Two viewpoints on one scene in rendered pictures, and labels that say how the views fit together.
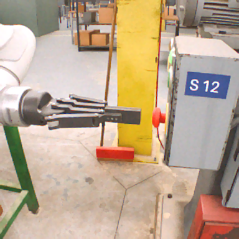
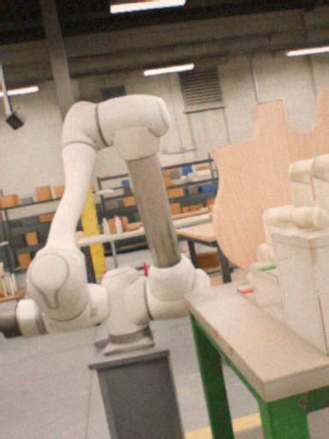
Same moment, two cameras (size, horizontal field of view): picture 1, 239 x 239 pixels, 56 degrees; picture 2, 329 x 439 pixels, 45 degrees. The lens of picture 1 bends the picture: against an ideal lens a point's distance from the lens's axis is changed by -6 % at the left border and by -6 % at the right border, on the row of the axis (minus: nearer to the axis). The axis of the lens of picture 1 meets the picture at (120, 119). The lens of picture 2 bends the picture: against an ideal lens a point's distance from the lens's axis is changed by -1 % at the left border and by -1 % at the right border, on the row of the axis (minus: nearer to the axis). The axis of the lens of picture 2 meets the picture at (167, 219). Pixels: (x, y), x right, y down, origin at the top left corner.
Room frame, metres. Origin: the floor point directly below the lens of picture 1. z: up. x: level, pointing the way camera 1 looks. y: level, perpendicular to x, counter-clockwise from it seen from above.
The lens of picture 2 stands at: (1.46, 0.26, 1.19)
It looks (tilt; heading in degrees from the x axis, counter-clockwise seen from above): 3 degrees down; 161
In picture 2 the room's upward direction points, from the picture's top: 11 degrees counter-clockwise
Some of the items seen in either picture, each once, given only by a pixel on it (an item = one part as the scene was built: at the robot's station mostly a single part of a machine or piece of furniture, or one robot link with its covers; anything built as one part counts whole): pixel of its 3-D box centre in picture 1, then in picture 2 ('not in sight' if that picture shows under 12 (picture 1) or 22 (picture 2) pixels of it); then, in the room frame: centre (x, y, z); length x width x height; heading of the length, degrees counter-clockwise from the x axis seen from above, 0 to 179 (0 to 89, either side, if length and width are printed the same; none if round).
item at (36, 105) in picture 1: (49, 109); (1, 324); (0.44, 0.15, 0.97); 0.09 x 0.08 x 0.07; 80
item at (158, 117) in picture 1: (162, 117); not in sight; (0.40, -0.08, 0.97); 0.04 x 0.04 x 0.04; 80
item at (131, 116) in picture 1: (122, 116); not in sight; (0.41, 0.00, 0.97); 0.07 x 0.01 x 0.03; 80
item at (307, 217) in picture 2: not in sight; (310, 217); (0.94, 0.67, 1.12); 0.11 x 0.03 x 0.03; 169
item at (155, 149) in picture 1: (135, 144); not in sight; (1.69, -0.13, 0.02); 0.40 x 0.40 x 0.02; 80
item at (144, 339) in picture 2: not in sight; (124, 336); (0.01, 0.50, 0.73); 0.22 x 0.18 x 0.06; 72
